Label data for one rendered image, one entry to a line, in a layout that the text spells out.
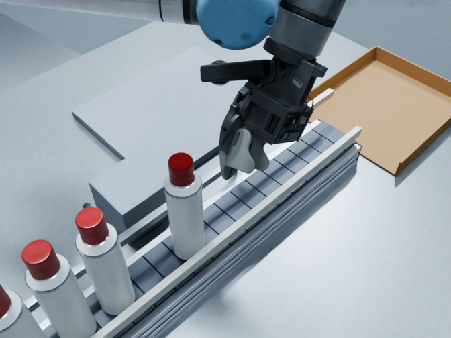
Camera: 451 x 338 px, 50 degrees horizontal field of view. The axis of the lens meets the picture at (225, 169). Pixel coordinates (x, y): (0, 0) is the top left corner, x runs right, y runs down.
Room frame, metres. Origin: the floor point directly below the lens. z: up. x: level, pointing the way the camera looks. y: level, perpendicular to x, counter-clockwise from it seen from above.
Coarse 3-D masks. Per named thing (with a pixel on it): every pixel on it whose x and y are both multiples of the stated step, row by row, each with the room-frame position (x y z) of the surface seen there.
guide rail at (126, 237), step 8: (320, 96) 0.71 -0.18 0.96; (328, 96) 0.71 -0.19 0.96; (320, 104) 0.70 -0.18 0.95; (264, 144) 0.59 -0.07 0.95; (216, 168) 0.52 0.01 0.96; (208, 176) 0.50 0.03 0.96; (216, 176) 0.51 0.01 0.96; (208, 184) 0.50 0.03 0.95; (160, 208) 0.44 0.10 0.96; (152, 216) 0.43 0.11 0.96; (160, 216) 0.43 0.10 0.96; (136, 224) 0.41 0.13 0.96; (144, 224) 0.41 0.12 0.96; (152, 224) 0.42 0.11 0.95; (128, 232) 0.40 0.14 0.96; (136, 232) 0.40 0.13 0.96; (120, 240) 0.38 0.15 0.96; (128, 240) 0.39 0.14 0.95; (80, 264) 0.34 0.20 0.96; (80, 272) 0.33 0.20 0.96; (32, 296) 0.30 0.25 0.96; (32, 304) 0.29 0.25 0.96
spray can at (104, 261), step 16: (96, 208) 0.35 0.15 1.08; (80, 224) 0.32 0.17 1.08; (96, 224) 0.32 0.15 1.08; (80, 240) 0.33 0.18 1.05; (96, 240) 0.32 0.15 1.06; (112, 240) 0.33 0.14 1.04; (80, 256) 0.32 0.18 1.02; (96, 256) 0.31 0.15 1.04; (112, 256) 0.32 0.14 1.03; (96, 272) 0.31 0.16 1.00; (112, 272) 0.31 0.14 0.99; (128, 272) 0.34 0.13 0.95; (96, 288) 0.31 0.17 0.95; (112, 288) 0.31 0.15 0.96; (128, 288) 0.33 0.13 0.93; (112, 304) 0.31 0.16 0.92; (128, 304) 0.32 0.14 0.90
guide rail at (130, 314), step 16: (336, 144) 0.62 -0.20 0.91; (320, 160) 0.58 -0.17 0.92; (304, 176) 0.55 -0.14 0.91; (272, 192) 0.51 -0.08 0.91; (288, 192) 0.52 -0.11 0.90; (256, 208) 0.48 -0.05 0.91; (240, 224) 0.45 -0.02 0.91; (224, 240) 0.42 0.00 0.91; (208, 256) 0.39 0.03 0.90; (176, 272) 0.36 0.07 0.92; (160, 288) 0.33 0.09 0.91; (144, 304) 0.31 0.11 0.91; (112, 320) 0.29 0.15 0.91; (128, 320) 0.29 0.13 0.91; (96, 336) 0.26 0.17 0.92; (112, 336) 0.27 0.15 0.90
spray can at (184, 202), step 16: (176, 160) 0.42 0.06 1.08; (192, 160) 0.42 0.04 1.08; (176, 176) 0.41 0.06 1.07; (192, 176) 0.42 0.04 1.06; (176, 192) 0.40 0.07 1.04; (192, 192) 0.41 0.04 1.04; (176, 208) 0.40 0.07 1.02; (192, 208) 0.40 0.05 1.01; (176, 224) 0.40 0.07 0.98; (192, 224) 0.40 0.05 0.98; (176, 240) 0.40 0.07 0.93; (192, 240) 0.40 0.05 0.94; (192, 256) 0.40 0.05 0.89
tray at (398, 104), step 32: (352, 64) 0.94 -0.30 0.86; (384, 64) 0.99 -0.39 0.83; (416, 64) 0.93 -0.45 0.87; (352, 96) 0.86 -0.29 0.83; (384, 96) 0.86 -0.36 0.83; (416, 96) 0.86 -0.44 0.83; (448, 96) 0.86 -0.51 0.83; (352, 128) 0.76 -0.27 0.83; (384, 128) 0.76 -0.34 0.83; (416, 128) 0.76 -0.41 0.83; (384, 160) 0.66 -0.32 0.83
